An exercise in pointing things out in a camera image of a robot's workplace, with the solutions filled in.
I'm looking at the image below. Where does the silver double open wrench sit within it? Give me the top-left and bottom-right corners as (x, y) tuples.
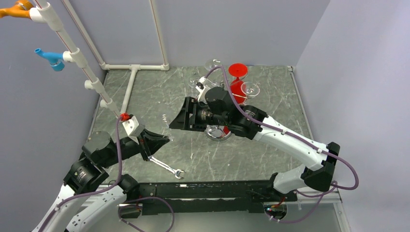
(148, 156), (185, 179)

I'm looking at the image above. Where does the clear wine glass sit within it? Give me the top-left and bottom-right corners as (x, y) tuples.
(187, 73), (202, 88)
(160, 113), (175, 142)
(205, 58), (223, 71)
(241, 82), (260, 99)

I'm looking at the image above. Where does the blue pipe fitting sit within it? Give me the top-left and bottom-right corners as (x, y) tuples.
(34, 48), (65, 72)

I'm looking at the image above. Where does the chrome wine glass rack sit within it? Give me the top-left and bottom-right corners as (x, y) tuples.
(205, 83), (248, 142)

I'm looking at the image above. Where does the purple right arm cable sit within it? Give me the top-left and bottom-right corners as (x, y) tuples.
(205, 65), (359, 225)

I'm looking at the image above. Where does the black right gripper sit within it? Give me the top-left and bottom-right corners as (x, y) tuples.
(169, 97), (229, 132)

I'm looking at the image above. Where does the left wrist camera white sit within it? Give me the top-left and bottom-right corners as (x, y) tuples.
(120, 113), (145, 139)

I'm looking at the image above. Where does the clear wine glass back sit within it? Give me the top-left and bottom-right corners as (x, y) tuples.
(205, 58), (223, 71)

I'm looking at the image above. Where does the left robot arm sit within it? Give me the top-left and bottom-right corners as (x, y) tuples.
(34, 131), (156, 232)

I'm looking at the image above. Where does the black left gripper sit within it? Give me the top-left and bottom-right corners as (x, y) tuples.
(101, 127), (170, 168)

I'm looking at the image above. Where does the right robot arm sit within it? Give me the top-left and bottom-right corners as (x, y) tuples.
(169, 87), (340, 201)

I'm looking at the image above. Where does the red plastic wine glass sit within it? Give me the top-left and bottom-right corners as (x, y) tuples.
(228, 63), (248, 104)

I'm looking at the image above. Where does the orange pipe fitting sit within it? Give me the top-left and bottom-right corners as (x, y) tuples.
(0, 0), (34, 19)

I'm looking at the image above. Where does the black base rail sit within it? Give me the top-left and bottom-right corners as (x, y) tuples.
(123, 180), (298, 216)

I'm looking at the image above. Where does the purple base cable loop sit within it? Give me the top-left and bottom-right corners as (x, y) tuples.
(117, 196), (176, 232)

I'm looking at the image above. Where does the white PVC pipe frame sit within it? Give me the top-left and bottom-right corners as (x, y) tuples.
(29, 0), (170, 117)

